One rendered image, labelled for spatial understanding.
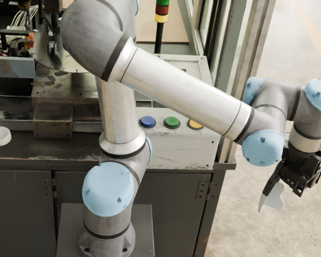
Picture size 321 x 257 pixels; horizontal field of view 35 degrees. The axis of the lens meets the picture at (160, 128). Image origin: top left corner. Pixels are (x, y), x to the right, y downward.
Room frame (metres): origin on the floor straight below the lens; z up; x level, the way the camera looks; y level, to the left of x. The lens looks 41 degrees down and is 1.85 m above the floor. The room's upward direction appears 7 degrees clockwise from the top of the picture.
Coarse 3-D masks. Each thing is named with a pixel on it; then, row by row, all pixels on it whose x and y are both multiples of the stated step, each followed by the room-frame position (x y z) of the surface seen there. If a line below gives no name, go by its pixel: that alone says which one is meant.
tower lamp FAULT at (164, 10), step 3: (156, 6) 1.56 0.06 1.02; (159, 6) 1.55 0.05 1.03; (162, 6) 1.55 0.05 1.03; (165, 6) 1.55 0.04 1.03; (168, 6) 1.56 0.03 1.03; (156, 9) 1.56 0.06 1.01; (159, 9) 1.55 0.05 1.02; (162, 9) 1.55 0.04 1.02; (165, 9) 1.55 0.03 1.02; (168, 9) 1.57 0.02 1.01; (156, 12) 1.55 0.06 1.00; (159, 12) 1.55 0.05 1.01; (162, 12) 1.55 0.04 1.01; (165, 12) 1.55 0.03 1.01
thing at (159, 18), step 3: (156, 15) 1.55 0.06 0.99; (159, 15) 1.55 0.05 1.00; (162, 15) 1.55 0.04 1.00; (165, 15) 1.55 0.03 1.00; (156, 18) 1.55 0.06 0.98; (159, 18) 1.55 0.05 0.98; (162, 18) 1.55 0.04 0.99; (165, 18) 1.55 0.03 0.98; (156, 21) 1.55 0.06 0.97; (159, 21) 1.55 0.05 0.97; (162, 21) 1.55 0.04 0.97; (165, 21) 1.55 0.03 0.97
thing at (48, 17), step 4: (44, 16) 1.40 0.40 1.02; (48, 16) 1.40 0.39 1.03; (52, 16) 1.34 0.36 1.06; (56, 16) 1.35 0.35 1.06; (48, 20) 1.37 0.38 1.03; (52, 20) 1.34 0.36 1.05; (56, 20) 1.35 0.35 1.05; (48, 24) 1.37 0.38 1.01; (52, 24) 1.35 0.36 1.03; (56, 24) 1.35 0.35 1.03; (48, 28) 1.39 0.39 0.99; (52, 28) 1.33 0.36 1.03; (56, 28) 1.34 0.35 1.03; (52, 32) 1.34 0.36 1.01; (56, 32) 1.34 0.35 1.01
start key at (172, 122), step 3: (168, 117) 1.13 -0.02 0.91; (171, 117) 1.13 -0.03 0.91; (174, 117) 1.13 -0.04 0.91; (165, 120) 1.11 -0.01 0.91; (168, 120) 1.11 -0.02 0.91; (171, 120) 1.11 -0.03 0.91; (174, 120) 1.12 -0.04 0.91; (177, 120) 1.12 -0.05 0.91; (165, 123) 1.11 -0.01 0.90; (168, 123) 1.10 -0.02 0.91; (171, 123) 1.10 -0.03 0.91; (174, 123) 1.10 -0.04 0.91; (177, 123) 1.10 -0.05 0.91; (171, 126) 1.09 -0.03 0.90; (174, 126) 1.10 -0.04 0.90
